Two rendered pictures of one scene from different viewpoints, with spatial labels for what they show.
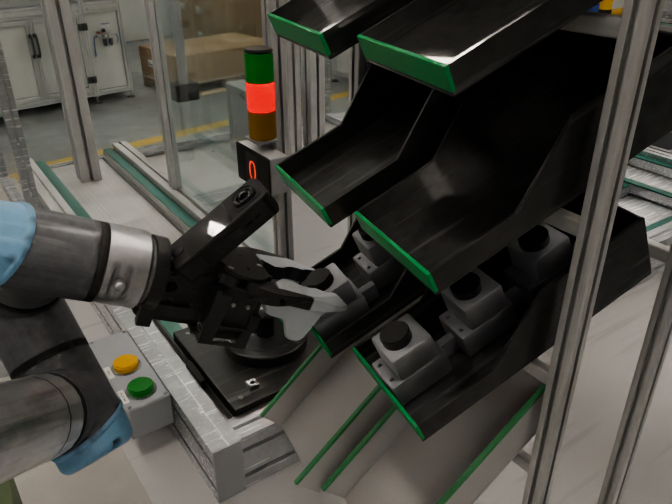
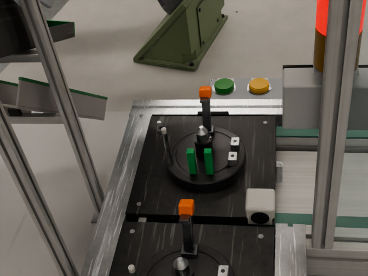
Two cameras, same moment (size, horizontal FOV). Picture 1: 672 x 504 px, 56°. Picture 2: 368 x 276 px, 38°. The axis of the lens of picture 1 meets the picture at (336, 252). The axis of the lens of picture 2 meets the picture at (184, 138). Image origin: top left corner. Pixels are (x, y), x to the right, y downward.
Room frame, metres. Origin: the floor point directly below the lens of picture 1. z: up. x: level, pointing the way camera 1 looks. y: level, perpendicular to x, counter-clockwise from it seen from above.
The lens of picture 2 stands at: (1.35, -0.34, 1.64)
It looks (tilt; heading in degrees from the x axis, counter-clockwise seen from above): 43 degrees down; 139
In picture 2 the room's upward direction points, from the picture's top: 9 degrees counter-clockwise
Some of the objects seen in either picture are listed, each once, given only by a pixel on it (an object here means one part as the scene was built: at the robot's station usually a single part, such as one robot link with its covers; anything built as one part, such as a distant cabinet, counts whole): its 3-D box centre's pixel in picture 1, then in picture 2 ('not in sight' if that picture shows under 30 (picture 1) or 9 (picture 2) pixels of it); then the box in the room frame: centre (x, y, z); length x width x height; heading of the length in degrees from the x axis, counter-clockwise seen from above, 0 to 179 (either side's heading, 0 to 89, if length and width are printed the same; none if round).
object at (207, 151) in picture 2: not in sight; (208, 161); (0.91, 0.09, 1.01); 0.01 x 0.01 x 0.05; 35
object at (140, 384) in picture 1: (141, 389); (224, 87); (0.76, 0.30, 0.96); 0.04 x 0.04 x 0.02
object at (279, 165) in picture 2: not in sight; (279, 171); (0.98, 0.19, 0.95); 0.01 x 0.01 x 0.04; 35
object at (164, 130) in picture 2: not in sight; (167, 147); (0.84, 0.06, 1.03); 0.01 x 0.01 x 0.08
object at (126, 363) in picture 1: (126, 365); (259, 87); (0.82, 0.34, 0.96); 0.04 x 0.04 x 0.02
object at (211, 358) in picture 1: (266, 346); (206, 165); (0.87, 0.12, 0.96); 0.24 x 0.24 x 0.02; 35
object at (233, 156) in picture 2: not in sight; (233, 159); (0.93, 0.13, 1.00); 0.02 x 0.01 x 0.02; 125
